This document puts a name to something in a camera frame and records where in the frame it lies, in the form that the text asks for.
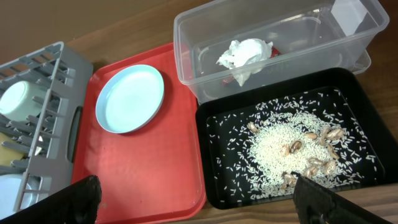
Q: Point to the grey dishwasher rack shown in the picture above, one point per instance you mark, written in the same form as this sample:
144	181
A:
52	135

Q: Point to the white napkin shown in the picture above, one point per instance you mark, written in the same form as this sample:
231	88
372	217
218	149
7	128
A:
247	52

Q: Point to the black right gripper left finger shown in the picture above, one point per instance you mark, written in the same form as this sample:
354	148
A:
75	204

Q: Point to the mint green bowl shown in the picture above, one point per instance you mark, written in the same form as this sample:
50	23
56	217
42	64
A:
17	101

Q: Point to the rice and food scraps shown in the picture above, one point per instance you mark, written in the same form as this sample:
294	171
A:
259	151

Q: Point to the black tray bin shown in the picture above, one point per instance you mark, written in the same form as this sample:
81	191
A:
380	138

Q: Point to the light blue plate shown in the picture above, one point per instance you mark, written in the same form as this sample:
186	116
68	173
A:
130	99

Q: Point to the red plastic tray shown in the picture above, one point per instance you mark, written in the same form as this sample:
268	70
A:
153	174

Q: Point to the clear plastic bin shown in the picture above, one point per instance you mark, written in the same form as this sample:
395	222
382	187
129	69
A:
307	36

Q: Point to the yellow plastic cup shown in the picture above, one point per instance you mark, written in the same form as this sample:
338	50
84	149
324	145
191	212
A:
11	150

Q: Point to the light blue bowl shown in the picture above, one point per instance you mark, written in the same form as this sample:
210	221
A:
10	184

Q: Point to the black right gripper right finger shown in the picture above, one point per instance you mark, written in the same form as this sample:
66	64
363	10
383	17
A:
316	204

